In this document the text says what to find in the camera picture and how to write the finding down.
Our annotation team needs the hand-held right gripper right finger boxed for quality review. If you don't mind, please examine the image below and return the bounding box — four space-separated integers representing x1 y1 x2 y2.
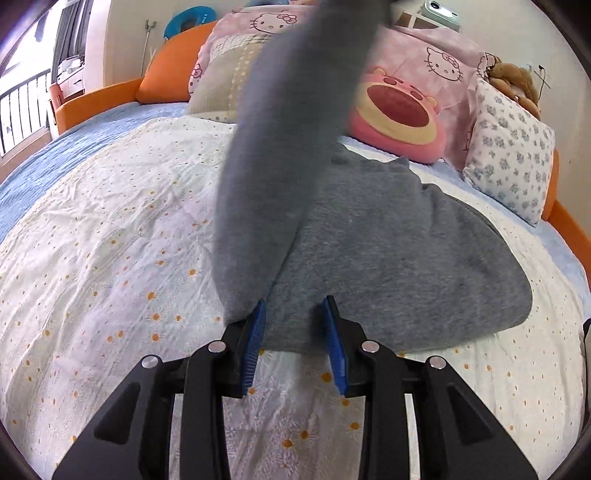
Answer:
322 295 539 480

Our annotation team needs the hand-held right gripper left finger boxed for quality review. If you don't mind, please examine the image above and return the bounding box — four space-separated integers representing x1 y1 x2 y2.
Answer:
52 299 267 480

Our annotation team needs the grey zip hoodie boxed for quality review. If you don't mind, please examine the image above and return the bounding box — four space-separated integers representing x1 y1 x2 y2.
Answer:
210 0 534 356

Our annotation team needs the pink bear plush cushion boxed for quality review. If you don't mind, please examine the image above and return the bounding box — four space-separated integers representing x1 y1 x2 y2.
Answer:
348 67 448 164

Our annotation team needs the white blue floral pillow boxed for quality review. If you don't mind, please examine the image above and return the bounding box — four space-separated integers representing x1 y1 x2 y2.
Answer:
462 78 557 227

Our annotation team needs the patchwork dotted pillow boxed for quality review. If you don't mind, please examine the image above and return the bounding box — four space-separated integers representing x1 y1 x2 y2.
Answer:
185 34 278 124

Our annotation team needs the large orange cushion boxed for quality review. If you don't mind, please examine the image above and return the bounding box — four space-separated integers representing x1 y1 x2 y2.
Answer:
135 21 218 104

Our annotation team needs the pink cat print blanket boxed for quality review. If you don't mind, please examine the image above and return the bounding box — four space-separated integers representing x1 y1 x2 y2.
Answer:
188 0 502 171

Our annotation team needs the orange chair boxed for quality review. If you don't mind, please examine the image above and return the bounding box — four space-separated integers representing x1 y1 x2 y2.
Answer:
48 83 63 127

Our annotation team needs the metal walking stick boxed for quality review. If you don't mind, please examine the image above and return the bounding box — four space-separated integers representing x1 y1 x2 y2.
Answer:
143 18 155 70

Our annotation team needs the brown teddy bear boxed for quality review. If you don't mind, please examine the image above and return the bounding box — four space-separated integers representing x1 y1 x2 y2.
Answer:
487 58 541 118

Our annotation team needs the white desk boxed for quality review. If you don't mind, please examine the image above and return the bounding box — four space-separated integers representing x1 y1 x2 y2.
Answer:
55 55 86 100

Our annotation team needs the black balcony railing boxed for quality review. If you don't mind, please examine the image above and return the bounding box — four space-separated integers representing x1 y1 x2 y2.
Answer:
0 69 51 158

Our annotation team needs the white shelf unit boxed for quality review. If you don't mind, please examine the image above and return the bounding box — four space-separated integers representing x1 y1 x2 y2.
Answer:
397 7 430 28

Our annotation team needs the mint green projector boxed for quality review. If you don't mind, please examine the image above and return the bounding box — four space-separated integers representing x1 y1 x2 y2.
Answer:
418 0 462 33

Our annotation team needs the grey curtain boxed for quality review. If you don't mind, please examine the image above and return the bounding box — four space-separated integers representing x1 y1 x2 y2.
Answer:
51 0 95 75

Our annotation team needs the blue swim ring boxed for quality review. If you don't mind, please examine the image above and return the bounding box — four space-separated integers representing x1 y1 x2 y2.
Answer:
164 7 208 40

